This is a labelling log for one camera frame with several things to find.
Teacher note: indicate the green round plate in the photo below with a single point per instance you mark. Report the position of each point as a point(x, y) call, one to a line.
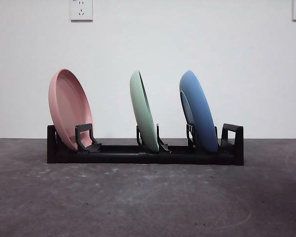
point(143, 108)

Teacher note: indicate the blue round plate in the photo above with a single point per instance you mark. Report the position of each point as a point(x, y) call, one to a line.
point(202, 108)

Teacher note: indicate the pink round plate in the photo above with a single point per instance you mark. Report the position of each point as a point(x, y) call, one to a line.
point(66, 108)

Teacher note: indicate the black plate rack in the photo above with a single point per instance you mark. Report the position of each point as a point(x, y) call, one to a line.
point(128, 158)

